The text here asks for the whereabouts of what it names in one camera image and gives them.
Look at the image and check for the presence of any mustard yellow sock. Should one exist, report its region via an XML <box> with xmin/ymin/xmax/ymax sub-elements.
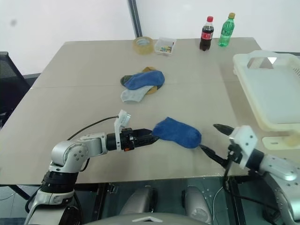
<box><xmin>141</xmin><ymin>66</ymin><xmax>158</xmax><ymax>95</ymax></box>

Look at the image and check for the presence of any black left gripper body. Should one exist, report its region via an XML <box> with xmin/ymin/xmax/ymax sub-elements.
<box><xmin>120</xmin><ymin>127</ymin><xmax>143</xmax><ymax>152</ymax></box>

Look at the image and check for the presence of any grey robot torso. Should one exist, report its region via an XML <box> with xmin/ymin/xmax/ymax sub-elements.
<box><xmin>83</xmin><ymin>211</ymin><xmax>212</xmax><ymax>225</ymax></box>

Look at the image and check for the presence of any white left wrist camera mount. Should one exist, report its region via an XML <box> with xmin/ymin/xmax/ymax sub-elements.
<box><xmin>113</xmin><ymin>109</ymin><xmax>132</xmax><ymax>151</ymax></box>

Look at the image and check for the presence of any black table leg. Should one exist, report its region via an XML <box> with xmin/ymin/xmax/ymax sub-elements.
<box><xmin>8</xmin><ymin>184</ymin><xmax>31</xmax><ymax>200</ymax></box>

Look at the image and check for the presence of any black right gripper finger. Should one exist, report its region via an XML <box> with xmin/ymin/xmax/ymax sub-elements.
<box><xmin>212</xmin><ymin>123</ymin><xmax>234</xmax><ymax>137</ymax></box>
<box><xmin>200</xmin><ymin>144</ymin><xmax>229</xmax><ymax>168</ymax></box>

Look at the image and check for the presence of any green bottle yellow cap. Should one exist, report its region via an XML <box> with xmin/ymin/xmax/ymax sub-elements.
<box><xmin>218</xmin><ymin>12</ymin><xmax>236</xmax><ymax>47</ymax></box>

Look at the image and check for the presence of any dark blue terry sock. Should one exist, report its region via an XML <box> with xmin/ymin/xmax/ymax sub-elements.
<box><xmin>151</xmin><ymin>116</ymin><xmax>203</xmax><ymax>150</ymax></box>

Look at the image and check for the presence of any light grey sock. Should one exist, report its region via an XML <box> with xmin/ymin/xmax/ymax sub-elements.
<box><xmin>120</xmin><ymin>85</ymin><xmax>153</xmax><ymax>104</ymax></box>

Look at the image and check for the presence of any cream plastic basket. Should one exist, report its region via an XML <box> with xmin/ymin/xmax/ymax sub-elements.
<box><xmin>232</xmin><ymin>49</ymin><xmax>300</xmax><ymax>132</ymax></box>

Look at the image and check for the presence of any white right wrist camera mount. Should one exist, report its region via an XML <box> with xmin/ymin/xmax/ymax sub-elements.
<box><xmin>228</xmin><ymin>125</ymin><xmax>259</xmax><ymax>170</ymax></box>

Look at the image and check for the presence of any clear packing tape roll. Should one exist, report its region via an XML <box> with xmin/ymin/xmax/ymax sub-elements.
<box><xmin>133</xmin><ymin>36</ymin><xmax>155</xmax><ymax>56</ymax></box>

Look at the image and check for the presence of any thin white cable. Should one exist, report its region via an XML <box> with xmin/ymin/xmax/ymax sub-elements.
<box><xmin>211</xmin><ymin>184</ymin><xmax>226</xmax><ymax>212</ymax></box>

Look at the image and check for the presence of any cream plastic tray piece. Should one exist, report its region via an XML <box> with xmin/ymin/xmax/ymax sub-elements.
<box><xmin>262</xmin><ymin>134</ymin><xmax>300</xmax><ymax>150</ymax></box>

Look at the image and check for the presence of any clear box with coloured bits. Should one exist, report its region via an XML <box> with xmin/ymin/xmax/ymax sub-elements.
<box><xmin>154</xmin><ymin>37</ymin><xmax>177</xmax><ymax>57</ymax></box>

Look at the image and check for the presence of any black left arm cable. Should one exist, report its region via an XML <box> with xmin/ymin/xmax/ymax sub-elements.
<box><xmin>66</xmin><ymin>115</ymin><xmax>118</xmax><ymax>142</ymax></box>

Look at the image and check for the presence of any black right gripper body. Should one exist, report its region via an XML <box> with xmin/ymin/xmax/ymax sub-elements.
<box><xmin>225</xmin><ymin>144</ymin><xmax>244</xmax><ymax>170</ymax></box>

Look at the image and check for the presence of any cola bottle red cap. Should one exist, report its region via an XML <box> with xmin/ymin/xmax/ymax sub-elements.
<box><xmin>199</xmin><ymin>15</ymin><xmax>216</xmax><ymax>52</ymax></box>

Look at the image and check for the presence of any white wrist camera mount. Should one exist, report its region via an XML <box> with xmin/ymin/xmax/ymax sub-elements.
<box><xmin>228</xmin><ymin>125</ymin><xmax>259</xmax><ymax>170</ymax></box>
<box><xmin>113</xmin><ymin>109</ymin><xmax>132</xmax><ymax>151</ymax></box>

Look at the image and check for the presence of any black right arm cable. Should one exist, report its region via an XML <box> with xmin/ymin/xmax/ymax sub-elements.
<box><xmin>222</xmin><ymin>150</ymin><xmax>283</xmax><ymax>213</ymax></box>

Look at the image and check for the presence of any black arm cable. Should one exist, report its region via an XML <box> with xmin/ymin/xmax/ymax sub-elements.
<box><xmin>66</xmin><ymin>115</ymin><xmax>118</xmax><ymax>142</ymax></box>
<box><xmin>222</xmin><ymin>150</ymin><xmax>283</xmax><ymax>213</ymax></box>

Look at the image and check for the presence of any grey rounded robot leg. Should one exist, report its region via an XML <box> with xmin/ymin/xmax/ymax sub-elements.
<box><xmin>181</xmin><ymin>186</ymin><xmax>213</xmax><ymax>224</ymax></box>
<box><xmin>119</xmin><ymin>186</ymin><xmax>158</xmax><ymax>216</ymax></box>

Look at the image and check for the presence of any dark wall pillar strip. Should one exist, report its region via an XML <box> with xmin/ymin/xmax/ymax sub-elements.
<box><xmin>127</xmin><ymin>0</ymin><xmax>143</xmax><ymax>38</ymax></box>

